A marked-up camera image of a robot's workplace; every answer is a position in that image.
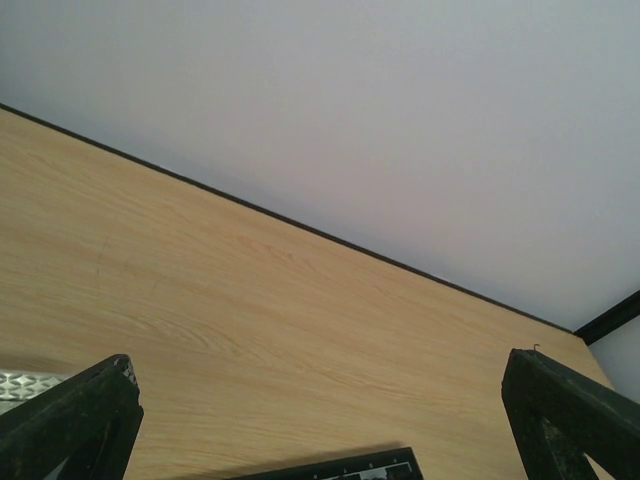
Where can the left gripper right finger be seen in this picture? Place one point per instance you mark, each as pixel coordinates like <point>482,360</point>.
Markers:
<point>563,421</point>

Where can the black and silver chessboard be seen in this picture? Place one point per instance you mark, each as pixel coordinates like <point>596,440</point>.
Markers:
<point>392,464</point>

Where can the silver square tin lid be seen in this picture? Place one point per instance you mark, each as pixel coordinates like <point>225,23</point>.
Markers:
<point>18,387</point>

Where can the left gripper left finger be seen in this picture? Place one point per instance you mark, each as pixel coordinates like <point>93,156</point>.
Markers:
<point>83,428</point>

